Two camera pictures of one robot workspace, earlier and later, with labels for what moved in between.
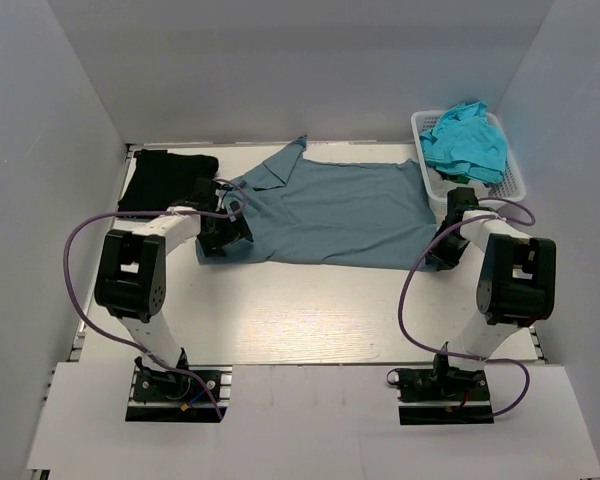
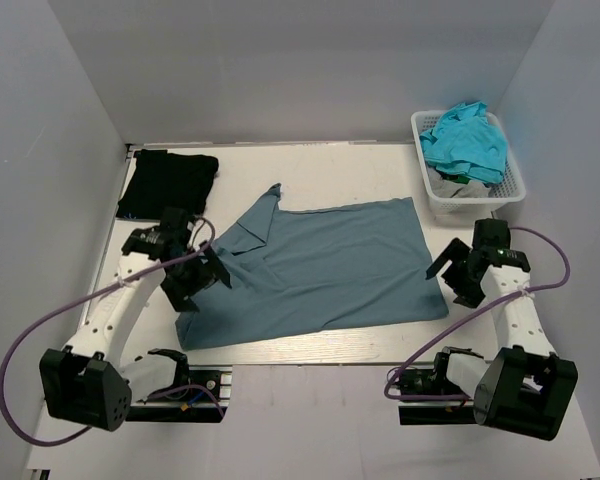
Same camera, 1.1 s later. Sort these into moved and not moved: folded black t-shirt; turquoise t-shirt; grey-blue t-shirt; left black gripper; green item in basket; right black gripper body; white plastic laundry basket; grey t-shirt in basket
Moved: left black gripper; right black gripper body; grey-blue t-shirt
Not moved: white plastic laundry basket; green item in basket; turquoise t-shirt; folded black t-shirt; grey t-shirt in basket
